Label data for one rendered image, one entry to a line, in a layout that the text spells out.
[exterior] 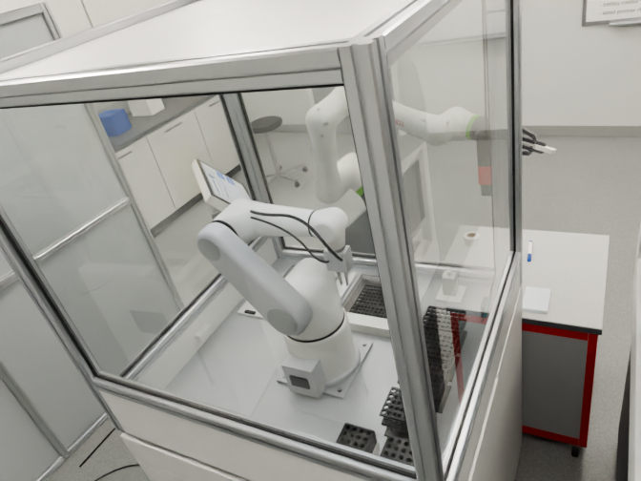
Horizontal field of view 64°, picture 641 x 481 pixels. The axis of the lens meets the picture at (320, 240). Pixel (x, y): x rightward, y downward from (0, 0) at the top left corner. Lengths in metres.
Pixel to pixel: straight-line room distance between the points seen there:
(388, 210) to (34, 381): 2.53
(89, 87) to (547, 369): 1.85
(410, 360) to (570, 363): 1.39
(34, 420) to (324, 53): 2.68
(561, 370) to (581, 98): 3.33
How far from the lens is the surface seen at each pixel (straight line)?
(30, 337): 2.91
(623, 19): 4.90
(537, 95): 5.17
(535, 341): 2.10
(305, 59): 0.61
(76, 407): 3.18
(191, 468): 1.64
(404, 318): 0.75
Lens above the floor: 2.11
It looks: 31 degrees down
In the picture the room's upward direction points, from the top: 14 degrees counter-clockwise
